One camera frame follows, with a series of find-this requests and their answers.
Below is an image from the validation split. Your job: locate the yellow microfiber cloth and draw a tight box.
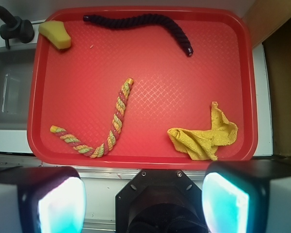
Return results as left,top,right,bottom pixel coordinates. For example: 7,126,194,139
167,101,238,161

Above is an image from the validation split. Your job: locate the brown wooden cabinet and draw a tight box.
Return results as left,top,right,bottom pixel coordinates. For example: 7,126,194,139
242,0,291,157

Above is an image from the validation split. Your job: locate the black faucet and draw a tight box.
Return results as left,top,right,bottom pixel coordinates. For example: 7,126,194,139
0,6,35,49

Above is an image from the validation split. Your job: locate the multicolour twisted rope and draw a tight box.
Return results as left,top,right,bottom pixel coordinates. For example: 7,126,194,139
49,78,134,159

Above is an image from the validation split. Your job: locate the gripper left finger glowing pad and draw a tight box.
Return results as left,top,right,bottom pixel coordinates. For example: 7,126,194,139
0,166,86,233

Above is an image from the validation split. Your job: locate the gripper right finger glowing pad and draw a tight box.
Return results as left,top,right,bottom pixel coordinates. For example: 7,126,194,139
202,160,291,233

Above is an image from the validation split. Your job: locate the dark purple twisted rope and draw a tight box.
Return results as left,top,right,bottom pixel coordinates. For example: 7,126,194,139
82,13,194,58

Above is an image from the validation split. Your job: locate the yellow sponge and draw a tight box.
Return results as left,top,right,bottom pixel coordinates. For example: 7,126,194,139
38,20,71,50

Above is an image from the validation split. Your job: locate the grey sink basin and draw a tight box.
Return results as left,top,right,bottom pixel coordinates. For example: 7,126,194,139
0,44,36,130

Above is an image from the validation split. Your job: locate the red plastic tray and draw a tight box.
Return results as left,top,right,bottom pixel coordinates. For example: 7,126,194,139
27,7,258,170

